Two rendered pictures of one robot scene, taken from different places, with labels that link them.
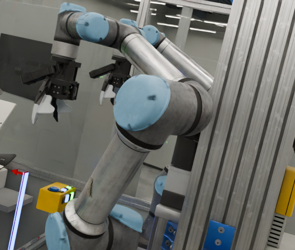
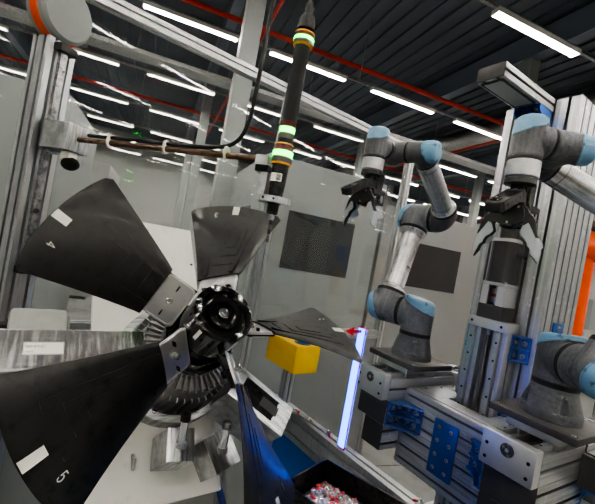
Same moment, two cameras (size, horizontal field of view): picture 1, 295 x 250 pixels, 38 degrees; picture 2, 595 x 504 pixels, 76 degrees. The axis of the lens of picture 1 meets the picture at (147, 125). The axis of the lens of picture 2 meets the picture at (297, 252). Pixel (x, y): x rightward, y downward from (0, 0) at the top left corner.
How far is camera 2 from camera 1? 1.70 m
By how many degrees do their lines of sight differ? 50
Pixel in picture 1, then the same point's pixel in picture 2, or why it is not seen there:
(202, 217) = (549, 322)
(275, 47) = not seen: hidden behind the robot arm
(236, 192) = (564, 295)
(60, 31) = (541, 149)
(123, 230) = not seen: hidden behind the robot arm
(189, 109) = not seen: outside the picture
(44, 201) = (303, 360)
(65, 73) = (529, 199)
